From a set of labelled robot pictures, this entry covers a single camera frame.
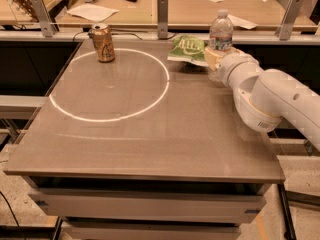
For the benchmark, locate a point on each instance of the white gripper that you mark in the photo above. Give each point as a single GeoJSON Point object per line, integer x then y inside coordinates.
{"type": "Point", "coordinates": [231, 67]}

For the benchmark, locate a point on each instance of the clear plastic water bottle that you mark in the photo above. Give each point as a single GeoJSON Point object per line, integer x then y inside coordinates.
{"type": "Point", "coordinates": [220, 37]}

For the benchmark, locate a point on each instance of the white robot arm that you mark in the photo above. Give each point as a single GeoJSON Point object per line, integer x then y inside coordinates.
{"type": "Point", "coordinates": [263, 98]}

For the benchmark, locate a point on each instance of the green jalapeno chip bag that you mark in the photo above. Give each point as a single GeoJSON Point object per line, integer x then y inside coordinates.
{"type": "Point", "coordinates": [188, 49]}

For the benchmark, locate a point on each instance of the white paper slip right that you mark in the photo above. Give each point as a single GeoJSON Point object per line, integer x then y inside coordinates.
{"type": "Point", "coordinates": [239, 22]}

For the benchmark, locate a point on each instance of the gold soda can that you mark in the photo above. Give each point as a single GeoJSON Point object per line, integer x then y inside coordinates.
{"type": "Point", "coordinates": [101, 36]}

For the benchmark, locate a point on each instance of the white paper sheet left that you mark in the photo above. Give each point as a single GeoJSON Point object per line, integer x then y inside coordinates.
{"type": "Point", "coordinates": [92, 12]}

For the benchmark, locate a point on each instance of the white drawer cabinet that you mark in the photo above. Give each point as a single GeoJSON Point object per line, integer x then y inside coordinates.
{"type": "Point", "coordinates": [148, 215]}

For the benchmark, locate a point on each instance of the middle metal bracket post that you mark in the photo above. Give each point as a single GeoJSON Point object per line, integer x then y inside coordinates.
{"type": "Point", "coordinates": [162, 18]}

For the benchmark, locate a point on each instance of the metal bracket post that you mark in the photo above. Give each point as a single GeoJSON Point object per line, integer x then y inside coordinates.
{"type": "Point", "coordinates": [284, 31]}
{"type": "Point", "coordinates": [47, 26]}
{"type": "Point", "coordinates": [162, 18]}

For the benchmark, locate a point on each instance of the right metal bracket post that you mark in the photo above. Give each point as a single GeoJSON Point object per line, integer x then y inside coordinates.
{"type": "Point", "coordinates": [284, 31]}

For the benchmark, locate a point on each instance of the left metal bracket post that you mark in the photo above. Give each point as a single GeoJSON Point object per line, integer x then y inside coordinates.
{"type": "Point", "coordinates": [47, 26]}

